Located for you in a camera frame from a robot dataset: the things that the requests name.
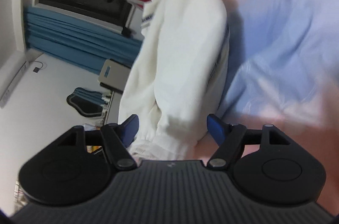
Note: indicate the white dressing desk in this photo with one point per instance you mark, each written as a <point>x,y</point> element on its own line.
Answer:
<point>111,116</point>

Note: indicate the beige black chair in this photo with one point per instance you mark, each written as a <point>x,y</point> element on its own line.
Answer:
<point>113,76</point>

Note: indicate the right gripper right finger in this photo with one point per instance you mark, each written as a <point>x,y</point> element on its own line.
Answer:
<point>229,138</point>

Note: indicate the pastel tie-dye bed sheet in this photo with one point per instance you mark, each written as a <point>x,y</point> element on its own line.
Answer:
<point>283,70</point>

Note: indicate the white sweatshirt garment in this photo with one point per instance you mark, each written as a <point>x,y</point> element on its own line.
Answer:
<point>178,77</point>

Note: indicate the left blue curtain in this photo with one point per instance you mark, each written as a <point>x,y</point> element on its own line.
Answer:
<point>77,42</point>

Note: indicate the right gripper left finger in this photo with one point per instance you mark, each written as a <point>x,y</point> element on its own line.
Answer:
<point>116,139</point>

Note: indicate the white air conditioner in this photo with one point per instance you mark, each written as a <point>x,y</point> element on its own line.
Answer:
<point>13,70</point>

